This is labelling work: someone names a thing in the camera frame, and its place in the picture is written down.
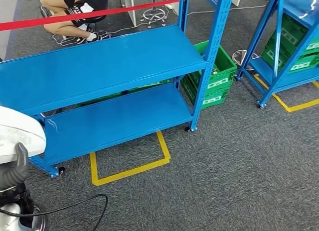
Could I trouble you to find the white desk panel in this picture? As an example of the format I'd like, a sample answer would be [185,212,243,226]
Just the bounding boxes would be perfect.
[119,0,137,28]

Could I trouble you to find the round chrome disc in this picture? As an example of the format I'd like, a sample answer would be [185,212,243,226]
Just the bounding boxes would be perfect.
[232,49,259,71]

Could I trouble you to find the white teardrop-shaped part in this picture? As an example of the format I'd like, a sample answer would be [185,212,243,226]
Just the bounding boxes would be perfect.
[0,106,47,165]

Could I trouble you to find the red barrier tape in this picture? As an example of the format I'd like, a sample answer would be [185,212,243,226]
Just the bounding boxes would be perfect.
[0,0,221,32]

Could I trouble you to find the blue metal shelf unit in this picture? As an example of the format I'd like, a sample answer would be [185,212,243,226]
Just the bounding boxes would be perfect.
[235,0,319,110]
[0,0,235,179]

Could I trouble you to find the green plastic crate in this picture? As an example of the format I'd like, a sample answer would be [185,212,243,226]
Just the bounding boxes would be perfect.
[261,38,319,74]
[181,74,231,110]
[194,40,238,91]
[271,13,319,55]

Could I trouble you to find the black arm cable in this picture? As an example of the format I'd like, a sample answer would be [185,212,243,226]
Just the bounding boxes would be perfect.
[0,194,108,231]

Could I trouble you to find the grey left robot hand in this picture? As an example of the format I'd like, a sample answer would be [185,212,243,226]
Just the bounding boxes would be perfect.
[15,142,29,178]

